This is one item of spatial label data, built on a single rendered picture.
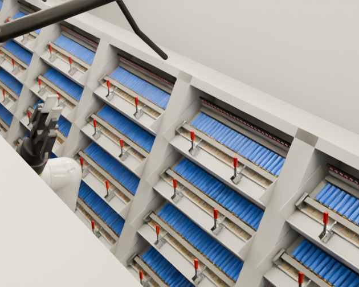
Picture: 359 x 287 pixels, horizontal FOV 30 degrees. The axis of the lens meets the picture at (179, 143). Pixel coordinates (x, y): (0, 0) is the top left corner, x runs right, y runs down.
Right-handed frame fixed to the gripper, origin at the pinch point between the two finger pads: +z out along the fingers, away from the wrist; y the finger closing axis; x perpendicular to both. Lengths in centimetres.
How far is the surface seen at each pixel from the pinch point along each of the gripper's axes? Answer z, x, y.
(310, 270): -16, 69, -53
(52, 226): 95, -47, -75
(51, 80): -138, 70, 115
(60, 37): -128, 78, 135
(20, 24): 63, -30, -28
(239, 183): -30, 70, -15
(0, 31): 62, -33, -29
